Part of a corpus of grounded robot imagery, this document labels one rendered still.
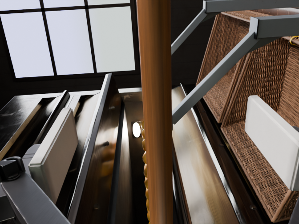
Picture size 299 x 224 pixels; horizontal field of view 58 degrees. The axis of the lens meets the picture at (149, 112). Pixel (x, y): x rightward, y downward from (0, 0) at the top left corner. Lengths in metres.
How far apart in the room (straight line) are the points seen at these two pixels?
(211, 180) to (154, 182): 0.74
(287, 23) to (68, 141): 0.57
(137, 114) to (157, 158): 1.63
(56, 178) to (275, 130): 0.13
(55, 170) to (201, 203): 0.85
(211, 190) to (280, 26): 0.60
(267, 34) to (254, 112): 0.47
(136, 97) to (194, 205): 1.05
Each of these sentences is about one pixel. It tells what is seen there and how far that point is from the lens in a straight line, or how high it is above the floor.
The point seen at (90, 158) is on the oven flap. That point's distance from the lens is 0.96.
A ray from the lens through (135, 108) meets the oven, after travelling 1.89.
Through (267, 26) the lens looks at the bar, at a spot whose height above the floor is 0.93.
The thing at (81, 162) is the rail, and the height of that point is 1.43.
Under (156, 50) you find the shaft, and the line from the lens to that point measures 0.25.
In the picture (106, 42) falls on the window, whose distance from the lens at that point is 3.17.
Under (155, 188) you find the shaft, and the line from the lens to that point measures 0.32.
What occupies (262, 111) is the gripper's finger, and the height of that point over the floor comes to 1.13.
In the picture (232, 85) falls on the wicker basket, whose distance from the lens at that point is 1.30.
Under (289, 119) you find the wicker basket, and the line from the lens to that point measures 1.30.
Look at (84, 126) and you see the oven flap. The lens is 1.48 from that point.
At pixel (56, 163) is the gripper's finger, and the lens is 0.17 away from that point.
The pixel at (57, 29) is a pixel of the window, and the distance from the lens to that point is 3.26.
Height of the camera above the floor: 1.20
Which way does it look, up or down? 1 degrees down
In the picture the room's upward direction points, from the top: 94 degrees counter-clockwise
